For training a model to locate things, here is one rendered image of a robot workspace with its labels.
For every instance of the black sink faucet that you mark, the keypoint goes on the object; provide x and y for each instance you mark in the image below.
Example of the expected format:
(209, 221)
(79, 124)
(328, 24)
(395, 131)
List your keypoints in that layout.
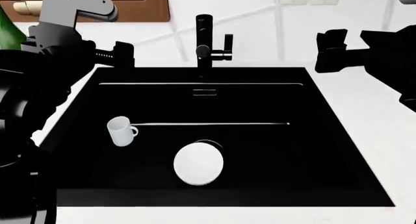
(204, 39)

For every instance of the black rectangular sink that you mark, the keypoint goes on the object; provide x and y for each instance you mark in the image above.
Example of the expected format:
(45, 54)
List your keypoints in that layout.
(292, 160)

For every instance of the brown wooden cutting board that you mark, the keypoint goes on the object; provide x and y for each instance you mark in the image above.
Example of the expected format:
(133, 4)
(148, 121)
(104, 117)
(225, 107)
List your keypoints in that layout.
(139, 7)

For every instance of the green glass bottle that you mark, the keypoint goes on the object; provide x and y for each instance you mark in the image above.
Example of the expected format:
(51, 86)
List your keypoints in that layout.
(8, 31)

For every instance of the white plate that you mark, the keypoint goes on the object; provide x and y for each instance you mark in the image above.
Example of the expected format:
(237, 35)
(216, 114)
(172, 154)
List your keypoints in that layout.
(198, 164)

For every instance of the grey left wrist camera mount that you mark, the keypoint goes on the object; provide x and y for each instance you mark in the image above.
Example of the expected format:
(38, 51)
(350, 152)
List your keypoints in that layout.
(78, 5)

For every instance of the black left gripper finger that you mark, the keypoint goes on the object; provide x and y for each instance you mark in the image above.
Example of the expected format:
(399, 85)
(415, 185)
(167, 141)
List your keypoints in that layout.
(31, 42)
(124, 55)

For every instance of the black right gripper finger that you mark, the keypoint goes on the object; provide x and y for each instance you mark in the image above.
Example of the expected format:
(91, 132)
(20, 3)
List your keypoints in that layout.
(331, 52)
(378, 40)

